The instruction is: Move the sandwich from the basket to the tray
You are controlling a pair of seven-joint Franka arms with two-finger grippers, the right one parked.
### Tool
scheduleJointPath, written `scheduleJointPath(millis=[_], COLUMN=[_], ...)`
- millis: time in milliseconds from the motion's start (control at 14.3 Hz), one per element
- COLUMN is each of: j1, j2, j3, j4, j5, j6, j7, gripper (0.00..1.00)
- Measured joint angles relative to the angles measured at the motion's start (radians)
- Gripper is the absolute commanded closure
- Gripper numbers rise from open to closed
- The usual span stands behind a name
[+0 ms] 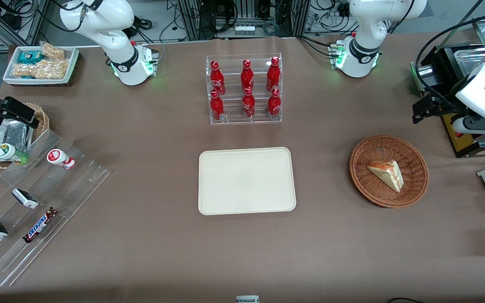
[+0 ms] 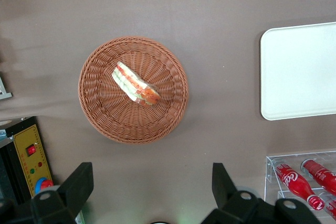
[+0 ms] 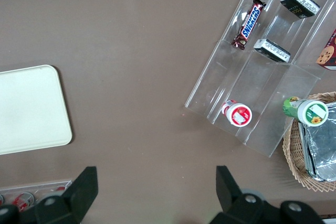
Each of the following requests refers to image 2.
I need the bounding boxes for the triangle sandwich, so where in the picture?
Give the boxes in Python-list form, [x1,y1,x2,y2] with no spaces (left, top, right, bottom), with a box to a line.
[111,61,161,109]

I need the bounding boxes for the black machine yellow control panel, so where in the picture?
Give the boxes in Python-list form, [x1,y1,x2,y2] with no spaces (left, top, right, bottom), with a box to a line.
[0,115,55,209]

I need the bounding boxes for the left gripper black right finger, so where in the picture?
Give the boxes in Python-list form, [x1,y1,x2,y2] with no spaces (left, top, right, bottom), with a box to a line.
[201,162,266,224]

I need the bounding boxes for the round brown wicker basket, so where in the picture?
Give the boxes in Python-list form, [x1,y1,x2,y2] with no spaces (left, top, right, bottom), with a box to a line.
[78,36,190,145]

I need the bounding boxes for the clear acrylic bottle rack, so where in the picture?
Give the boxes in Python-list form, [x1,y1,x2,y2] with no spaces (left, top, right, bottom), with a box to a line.
[264,150,336,221]

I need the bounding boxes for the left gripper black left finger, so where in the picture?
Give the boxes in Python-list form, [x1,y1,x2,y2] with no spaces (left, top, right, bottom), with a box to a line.
[30,162,95,224]

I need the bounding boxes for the cream rectangular plastic tray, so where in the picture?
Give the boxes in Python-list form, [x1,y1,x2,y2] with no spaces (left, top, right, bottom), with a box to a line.
[260,22,336,121]

